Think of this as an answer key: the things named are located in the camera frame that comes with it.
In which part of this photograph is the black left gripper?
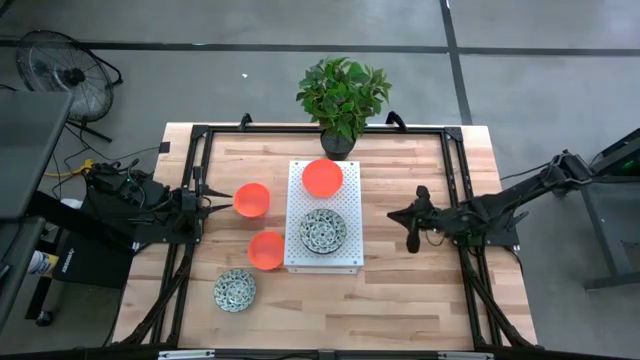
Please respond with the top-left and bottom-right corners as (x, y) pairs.
(180, 166), (235, 227)

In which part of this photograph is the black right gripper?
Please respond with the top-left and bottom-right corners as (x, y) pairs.
(387, 184), (454, 255)

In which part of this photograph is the orange plastic mini bowl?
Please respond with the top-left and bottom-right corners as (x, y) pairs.
(232, 182), (272, 219)
(301, 158), (345, 199)
(247, 229), (286, 272)

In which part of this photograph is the teal bowl patterned inside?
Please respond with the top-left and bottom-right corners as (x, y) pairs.
(299, 208), (348, 256)
(213, 268), (258, 314)

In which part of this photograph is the white perforated metal shelf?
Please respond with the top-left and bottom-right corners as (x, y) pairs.
(283, 159), (365, 275)

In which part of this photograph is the black case white lettering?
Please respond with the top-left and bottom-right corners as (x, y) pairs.
(51, 232), (136, 290)

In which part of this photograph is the green potted plant black pot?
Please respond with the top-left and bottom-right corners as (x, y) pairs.
(295, 55), (394, 162)

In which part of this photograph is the white can colourful label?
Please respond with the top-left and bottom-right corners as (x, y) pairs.
(27, 249), (60, 277)

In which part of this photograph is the dark grey desk top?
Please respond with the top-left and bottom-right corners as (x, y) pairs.
(0, 89), (75, 221)

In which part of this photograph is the black floor fan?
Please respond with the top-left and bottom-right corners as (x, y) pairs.
(14, 28), (125, 144)

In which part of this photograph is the dark grey metal stand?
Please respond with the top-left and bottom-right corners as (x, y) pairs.
(552, 127), (640, 291)

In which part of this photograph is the black rig crossbar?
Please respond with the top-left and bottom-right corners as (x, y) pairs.
(0, 343), (640, 360)

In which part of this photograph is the grey side cart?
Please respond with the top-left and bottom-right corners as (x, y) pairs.
(0, 215), (47, 331)

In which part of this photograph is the black aluminium table frame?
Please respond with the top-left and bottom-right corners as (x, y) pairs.
(112, 112), (539, 351)

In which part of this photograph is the yellow extension cable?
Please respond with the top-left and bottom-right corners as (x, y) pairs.
(43, 158), (96, 179)

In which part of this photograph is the silver metal bracket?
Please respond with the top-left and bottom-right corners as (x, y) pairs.
(158, 349), (216, 360)
(437, 351), (495, 360)

